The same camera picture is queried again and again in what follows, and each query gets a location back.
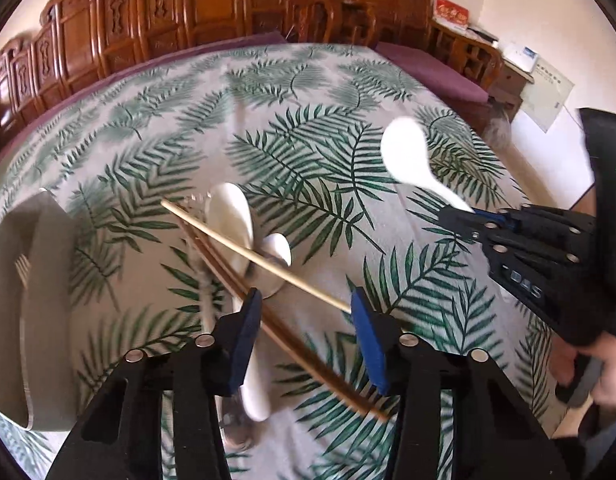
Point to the white box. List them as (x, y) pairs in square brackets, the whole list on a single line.
[(520, 55)]

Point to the pale wall poster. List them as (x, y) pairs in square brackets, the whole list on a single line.
[(545, 95)]

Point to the short purple seat cushion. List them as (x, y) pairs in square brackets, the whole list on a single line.
[(433, 67)]

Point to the long carved wooden sofa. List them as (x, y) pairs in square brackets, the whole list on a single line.
[(137, 10)]

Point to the leaf print tablecloth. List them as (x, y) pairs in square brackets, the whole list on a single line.
[(313, 135)]

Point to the brown wooden chopstick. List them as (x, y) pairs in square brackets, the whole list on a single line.
[(320, 355), (308, 361)]

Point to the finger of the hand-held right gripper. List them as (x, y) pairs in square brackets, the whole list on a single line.
[(543, 252), (488, 218)]

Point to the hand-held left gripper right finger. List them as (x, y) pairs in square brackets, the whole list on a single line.
[(375, 345)]

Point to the grey utensil tray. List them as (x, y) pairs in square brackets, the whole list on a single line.
[(42, 310)]

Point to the metal fork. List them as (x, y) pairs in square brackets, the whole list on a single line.
[(21, 267), (205, 280)]

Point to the light bamboo chopstick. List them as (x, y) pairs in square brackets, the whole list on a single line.
[(288, 275)]

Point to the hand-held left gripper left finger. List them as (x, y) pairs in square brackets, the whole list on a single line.
[(242, 340)]

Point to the white ceramic spoon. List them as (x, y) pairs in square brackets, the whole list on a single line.
[(405, 152), (230, 220)]

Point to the metal spoon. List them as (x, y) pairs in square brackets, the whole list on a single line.
[(275, 260)]

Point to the person's right hand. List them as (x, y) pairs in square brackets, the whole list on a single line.
[(615, 370)]

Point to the red box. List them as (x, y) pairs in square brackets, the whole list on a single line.
[(451, 11)]

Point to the fluffy grey object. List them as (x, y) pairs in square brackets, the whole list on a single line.
[(498, 127)]

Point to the wooden side table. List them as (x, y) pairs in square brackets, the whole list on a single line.
[(508, 85)]

